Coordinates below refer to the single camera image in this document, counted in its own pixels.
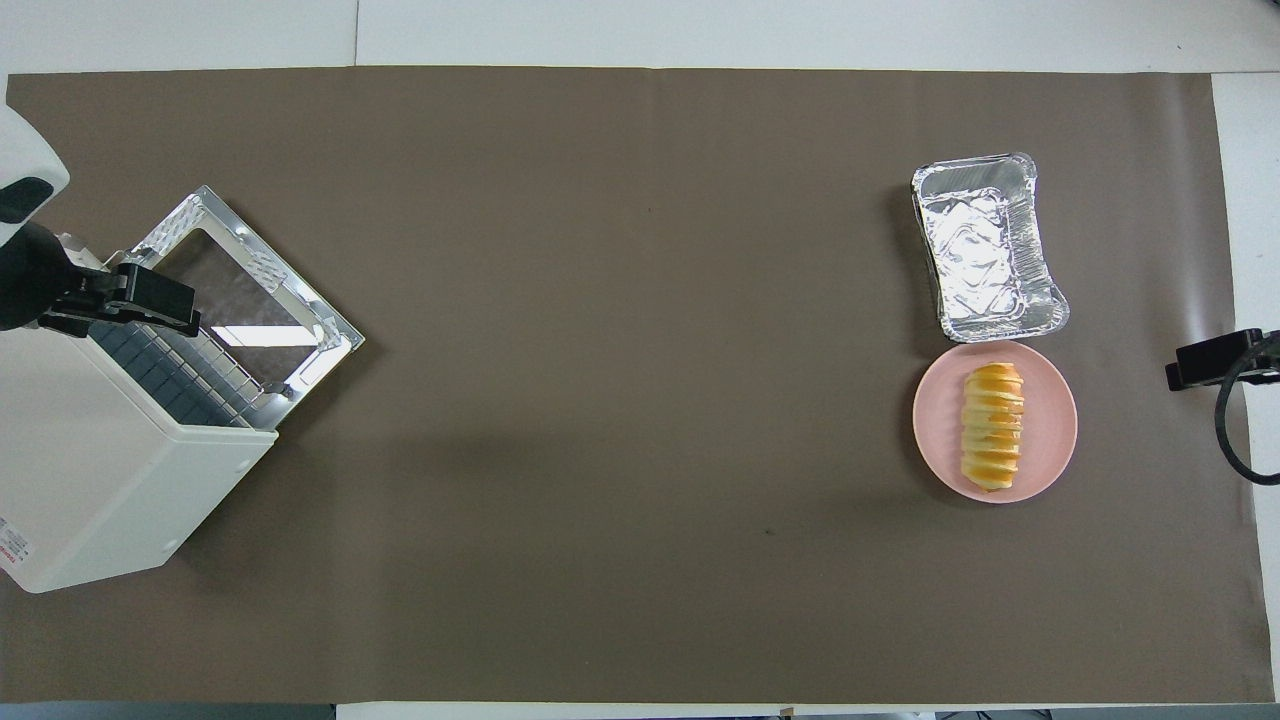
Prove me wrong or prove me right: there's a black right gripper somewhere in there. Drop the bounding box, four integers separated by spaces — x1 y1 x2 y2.
1165 328 1280 393

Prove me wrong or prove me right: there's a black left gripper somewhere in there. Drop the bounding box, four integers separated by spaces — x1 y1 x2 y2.
0 222 202 339

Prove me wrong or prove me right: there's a sliced yellow bread loaf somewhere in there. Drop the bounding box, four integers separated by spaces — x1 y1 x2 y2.
960 363 1027 493

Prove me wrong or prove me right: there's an aluminium foil tray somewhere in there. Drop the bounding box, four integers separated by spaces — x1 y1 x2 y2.
910 152 1071 344

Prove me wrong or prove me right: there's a silver glass oven door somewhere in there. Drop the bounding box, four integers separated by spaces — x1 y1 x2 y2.
128 185 366 403

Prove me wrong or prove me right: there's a cream white toaster oven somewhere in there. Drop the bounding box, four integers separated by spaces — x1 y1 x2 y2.
0 232 281 594

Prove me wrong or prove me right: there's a pink round plate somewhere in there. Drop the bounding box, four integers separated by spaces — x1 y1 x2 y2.
912 340 1079 504

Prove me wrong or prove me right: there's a brown paper table mat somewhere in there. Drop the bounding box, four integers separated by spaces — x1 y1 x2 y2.
5 67 1276 704

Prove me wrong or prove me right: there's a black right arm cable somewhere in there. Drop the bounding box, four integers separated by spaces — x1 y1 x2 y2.
1214 333 1280 487

